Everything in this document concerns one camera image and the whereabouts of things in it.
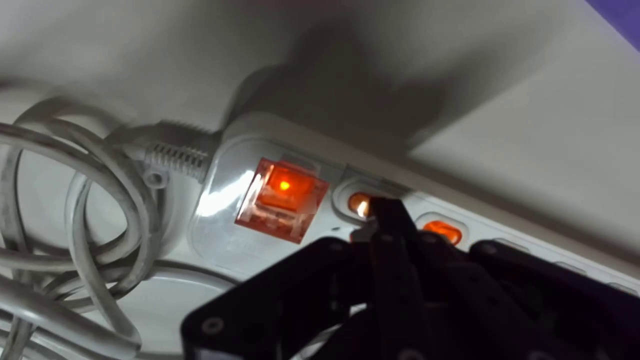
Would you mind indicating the white power strip orange switches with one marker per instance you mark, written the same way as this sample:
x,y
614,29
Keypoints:
x,y
227,193

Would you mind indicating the purple mat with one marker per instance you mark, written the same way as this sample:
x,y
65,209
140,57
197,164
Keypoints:
x,y
622,17

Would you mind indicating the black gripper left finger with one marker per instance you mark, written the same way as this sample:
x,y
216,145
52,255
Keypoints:
x,y
300,301

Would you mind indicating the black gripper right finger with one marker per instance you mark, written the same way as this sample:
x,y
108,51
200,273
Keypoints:
x,y
506,306

